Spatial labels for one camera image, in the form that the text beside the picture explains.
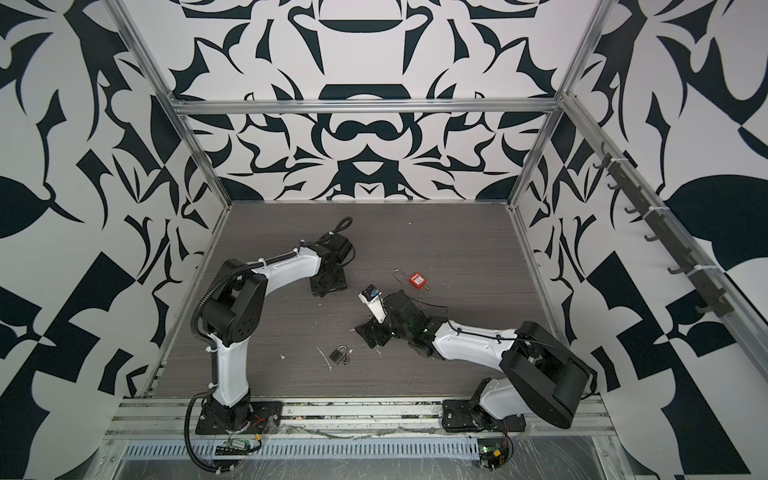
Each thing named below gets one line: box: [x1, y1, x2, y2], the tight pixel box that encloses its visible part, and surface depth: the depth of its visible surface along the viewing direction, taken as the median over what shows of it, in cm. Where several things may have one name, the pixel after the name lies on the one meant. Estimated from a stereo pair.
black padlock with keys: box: [328, 344, 350, 366], surface depth 86 cm
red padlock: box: [393, 268, 429, 291], surface depth 99 cm
